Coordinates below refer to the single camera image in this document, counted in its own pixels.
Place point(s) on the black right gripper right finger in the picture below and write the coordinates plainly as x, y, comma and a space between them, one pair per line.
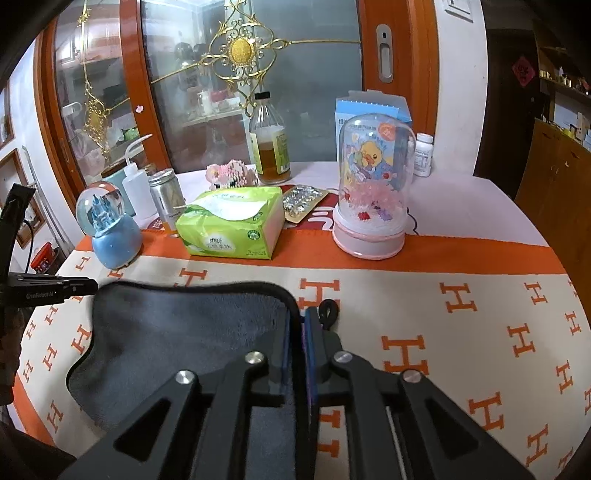
398, 425

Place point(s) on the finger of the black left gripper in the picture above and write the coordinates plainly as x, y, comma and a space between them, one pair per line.
12, 217
34, 290

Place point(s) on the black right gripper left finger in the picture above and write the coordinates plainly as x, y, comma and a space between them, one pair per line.
228, 424

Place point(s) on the purple and grey towel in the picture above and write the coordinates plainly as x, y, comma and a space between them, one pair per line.
142, 335

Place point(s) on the blue snow globe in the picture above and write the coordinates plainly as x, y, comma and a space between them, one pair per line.
115, 237

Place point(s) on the white squeeze wash bottle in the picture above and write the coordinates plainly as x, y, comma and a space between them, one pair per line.
136, 184

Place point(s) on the silver metal can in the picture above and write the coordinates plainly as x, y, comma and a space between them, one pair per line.
168, 198

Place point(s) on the orange and cream H blanket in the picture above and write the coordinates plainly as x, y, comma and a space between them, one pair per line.
497, 325

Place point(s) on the orange framed glass door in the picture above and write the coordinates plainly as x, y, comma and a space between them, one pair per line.
186, 72

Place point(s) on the green tissue pack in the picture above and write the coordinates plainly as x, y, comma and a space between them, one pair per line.
243, 223

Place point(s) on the pink flower block ornament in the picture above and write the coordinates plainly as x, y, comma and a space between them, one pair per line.
233, 174

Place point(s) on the silver blister pill pack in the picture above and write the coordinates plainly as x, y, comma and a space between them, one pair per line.
300, 200

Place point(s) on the glass bottle with amber liquid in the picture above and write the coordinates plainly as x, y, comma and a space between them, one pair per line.
269, 141

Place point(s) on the white pill bottle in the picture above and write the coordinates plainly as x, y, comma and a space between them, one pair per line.
424, 148

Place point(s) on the pink glass dome ornament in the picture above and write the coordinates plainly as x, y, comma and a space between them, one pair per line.
371, 216

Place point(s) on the duck picture box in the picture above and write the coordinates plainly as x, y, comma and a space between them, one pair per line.
371, 146

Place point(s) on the brown wooden cabinet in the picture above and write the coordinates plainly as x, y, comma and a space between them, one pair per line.
555, 195

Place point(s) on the silver door handle plate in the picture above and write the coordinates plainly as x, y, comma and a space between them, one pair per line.
385, 47

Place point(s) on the white wall switch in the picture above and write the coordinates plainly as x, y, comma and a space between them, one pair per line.
459, 8

